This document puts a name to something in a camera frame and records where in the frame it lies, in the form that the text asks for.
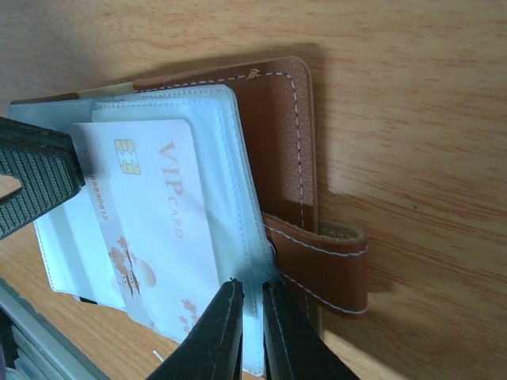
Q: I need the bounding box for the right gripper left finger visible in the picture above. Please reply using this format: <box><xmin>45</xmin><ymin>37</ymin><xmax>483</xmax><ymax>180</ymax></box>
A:
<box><xmin>148</xmin><ymin>279</ymin><xmax>244</xmax><ymax>380</ymax></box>

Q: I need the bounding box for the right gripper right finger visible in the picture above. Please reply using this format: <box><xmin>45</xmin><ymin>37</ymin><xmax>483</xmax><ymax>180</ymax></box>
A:
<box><xmin>262</xmin><ymin>281</ymin><xmax>358</xmax><ymax>380</ymax></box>

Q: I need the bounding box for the aluminium rail frame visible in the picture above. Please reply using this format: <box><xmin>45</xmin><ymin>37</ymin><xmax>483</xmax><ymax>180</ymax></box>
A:
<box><xmin>1</xmin><ymin>280</ymin><xmax>107</xmax><ymax>379</ymax></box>

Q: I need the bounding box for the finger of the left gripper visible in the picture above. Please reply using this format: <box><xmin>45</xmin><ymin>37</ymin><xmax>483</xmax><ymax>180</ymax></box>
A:
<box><xmin>1</xmin><ymin>117</ymin><xmax>84</xmax><ymax>238</ymax></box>

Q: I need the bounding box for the brown leather card holder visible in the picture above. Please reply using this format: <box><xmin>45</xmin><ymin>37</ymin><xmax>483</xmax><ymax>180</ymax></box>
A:
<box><xmin>6</xmin><ymin>57</ymin><xmax>368</xmax><ymax>378</ymax></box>

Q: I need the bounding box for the white VIP card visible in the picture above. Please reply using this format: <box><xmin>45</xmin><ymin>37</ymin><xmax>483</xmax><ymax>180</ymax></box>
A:
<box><xmin>69</xmin><ymin>119</ymin><xmax>219</xmax><ymax>342</ymax></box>

